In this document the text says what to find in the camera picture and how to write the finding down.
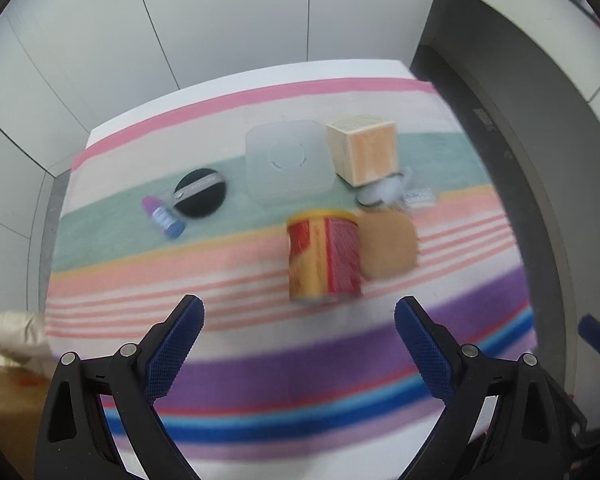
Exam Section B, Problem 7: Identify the brown cardboard box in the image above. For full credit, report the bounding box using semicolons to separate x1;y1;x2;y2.
0;365;53;468

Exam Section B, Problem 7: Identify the beige cube box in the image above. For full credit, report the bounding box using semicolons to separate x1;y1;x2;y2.
326;115;398;186

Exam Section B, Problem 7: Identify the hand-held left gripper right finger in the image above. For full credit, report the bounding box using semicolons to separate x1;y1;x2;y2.
394;296;567;480

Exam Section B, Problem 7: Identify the round cork coaster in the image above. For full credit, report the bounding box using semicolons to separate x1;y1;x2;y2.
356;208;420;281

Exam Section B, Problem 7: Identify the small purple bottle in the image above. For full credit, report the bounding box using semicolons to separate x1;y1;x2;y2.
141;196;186;239

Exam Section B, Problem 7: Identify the cream cloth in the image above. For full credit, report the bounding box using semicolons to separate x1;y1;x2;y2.
0;310;53;378

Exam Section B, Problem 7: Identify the red and yellow can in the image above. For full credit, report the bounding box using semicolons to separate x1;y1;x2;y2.
286;209;365;303

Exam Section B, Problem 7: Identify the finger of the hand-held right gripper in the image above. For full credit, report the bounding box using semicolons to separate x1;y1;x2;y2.
577;314;600;377
555;385;600;453

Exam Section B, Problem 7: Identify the striped pastel table cloth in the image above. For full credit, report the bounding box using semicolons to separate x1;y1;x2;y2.
39;76;538;480

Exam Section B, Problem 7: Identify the black powder puff grey ribbon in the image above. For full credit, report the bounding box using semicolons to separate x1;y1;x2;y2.
172;168;228;220

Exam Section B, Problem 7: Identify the white square plastic lid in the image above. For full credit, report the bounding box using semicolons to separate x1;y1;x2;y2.
245;120;335;206

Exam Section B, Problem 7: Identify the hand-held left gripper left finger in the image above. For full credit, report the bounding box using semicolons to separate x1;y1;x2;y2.
34;295;204;480

